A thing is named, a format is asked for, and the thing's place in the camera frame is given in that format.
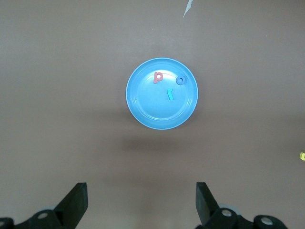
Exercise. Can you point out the blue plate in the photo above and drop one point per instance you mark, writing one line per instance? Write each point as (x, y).
(152, 109)

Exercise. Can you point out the white tape scrap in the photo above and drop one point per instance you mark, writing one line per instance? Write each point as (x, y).
(187, 8)

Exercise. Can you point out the pink letter p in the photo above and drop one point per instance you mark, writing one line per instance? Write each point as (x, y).
(155, 80)

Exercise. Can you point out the yellow letter u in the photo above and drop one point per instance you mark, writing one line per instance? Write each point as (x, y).
(302, 157)

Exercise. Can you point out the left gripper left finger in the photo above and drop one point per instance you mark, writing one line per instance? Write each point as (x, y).
(71, 210)

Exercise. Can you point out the brown table cover sheet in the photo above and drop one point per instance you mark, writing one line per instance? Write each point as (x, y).
(71, 95)

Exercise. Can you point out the teal letter j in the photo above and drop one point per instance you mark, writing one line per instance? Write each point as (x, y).
(170, 95)

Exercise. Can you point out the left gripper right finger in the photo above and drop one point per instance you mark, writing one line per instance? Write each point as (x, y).
(209, 214)

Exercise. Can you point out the blue letter o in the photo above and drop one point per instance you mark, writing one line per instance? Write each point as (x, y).
(177, 80)

